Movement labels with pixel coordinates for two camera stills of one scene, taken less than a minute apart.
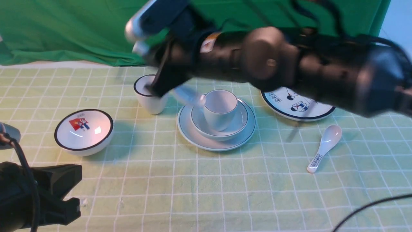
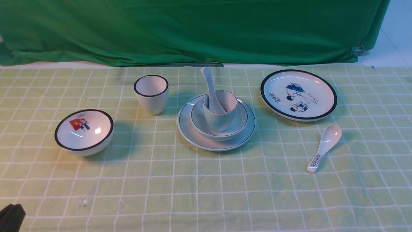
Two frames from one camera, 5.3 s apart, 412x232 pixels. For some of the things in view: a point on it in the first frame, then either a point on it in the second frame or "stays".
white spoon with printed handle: x=331 y=136 stays
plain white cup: x=220 y=106 stays
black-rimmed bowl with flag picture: x=84 y=132 stays
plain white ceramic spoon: x=188 y=94 to x=214 y=105
